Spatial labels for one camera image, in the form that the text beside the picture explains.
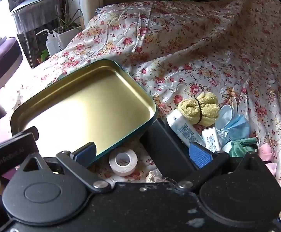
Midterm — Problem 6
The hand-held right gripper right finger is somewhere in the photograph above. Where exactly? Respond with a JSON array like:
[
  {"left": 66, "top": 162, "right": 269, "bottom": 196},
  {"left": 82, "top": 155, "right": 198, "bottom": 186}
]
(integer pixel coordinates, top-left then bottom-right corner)
[{"left": 175, "top": 142, "right": 267, "bottom": 194}]

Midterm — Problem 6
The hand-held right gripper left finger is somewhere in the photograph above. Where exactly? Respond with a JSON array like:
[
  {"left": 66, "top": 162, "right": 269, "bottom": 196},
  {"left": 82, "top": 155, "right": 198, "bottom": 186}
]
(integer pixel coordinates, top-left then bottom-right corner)
[{"left": 17, "top": 142, "right": 112, "bottom": 194}]

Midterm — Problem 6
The white tissue pack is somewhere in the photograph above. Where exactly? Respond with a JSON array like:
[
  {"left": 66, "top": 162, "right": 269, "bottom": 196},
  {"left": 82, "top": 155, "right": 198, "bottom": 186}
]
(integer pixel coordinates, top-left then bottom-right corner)
[
  {"left": 202, "top": 127, "right": 222, "bottom": 153},
  {"left": 167, "top": 109, "right": 207, "bottom": 148}
]

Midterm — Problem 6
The white tape roll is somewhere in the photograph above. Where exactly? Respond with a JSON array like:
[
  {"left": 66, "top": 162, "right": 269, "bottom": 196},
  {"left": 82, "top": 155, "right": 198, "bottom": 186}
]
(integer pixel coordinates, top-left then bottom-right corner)
[{"left": 108, "top": 146, "right": 138, "bottom": 177}]

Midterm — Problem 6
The green and pink plush doll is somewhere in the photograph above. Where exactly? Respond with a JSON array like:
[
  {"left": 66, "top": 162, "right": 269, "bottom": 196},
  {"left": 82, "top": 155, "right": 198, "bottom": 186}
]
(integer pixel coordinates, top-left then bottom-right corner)
[{"left": 228, "top": 137, "right": 278, "bottom": 176}]

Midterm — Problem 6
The blue face mask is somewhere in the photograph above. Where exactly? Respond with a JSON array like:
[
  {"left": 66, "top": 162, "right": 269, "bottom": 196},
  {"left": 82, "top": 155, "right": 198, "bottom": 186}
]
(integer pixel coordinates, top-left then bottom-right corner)
[{"left": 214, "top": 105, "right": 250, "bottom": 145}]

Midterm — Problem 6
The yellow towel with black band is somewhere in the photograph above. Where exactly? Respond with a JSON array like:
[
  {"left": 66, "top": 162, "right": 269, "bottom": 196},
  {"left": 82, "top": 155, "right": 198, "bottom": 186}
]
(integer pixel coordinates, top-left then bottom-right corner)
[{"left": 178, "top": 92, "right": 220, "bottom": 127}]

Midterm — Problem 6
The green tin box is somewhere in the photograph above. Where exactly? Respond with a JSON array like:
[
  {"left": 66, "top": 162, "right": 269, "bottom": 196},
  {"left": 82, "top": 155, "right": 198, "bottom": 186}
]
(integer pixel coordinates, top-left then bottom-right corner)
[{"left": 10, "top": 59, "right": 158, "bottom": 167}]

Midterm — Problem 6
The floral bedspread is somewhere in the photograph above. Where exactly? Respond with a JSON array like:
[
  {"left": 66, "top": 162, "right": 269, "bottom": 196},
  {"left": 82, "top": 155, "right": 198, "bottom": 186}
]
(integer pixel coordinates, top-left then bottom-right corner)
[{"left": 10, "top": 0, "right": 281, "bottom": 230}]

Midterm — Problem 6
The purple stool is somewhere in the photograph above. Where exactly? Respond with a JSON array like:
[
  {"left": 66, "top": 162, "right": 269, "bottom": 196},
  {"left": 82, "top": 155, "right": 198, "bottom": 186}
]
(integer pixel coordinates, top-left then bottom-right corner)
[{"left": 0, "top": 36, "right": 24, "bottom": 95}]

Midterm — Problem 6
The white squeeze bottle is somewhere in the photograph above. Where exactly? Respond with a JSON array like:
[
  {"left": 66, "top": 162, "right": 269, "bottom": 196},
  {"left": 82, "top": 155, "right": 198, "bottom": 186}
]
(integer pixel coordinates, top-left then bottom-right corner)
[{"left": 36, "top": 29, "right": 60, "bottom": 58}]

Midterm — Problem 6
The potted plant in white planter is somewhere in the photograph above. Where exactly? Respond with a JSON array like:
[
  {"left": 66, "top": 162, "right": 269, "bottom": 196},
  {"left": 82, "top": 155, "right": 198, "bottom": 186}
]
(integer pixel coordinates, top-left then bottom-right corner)
[{"left": 53, "top": 0, "right": 84, "bottom": 50}]

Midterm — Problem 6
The clear acrylic side table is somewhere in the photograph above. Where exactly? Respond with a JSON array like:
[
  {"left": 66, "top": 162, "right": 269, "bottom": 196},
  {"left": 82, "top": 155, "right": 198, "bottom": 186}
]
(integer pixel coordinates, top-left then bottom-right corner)
[{"left": 10, "top": 0, "right": 66, "bottom": 69}]

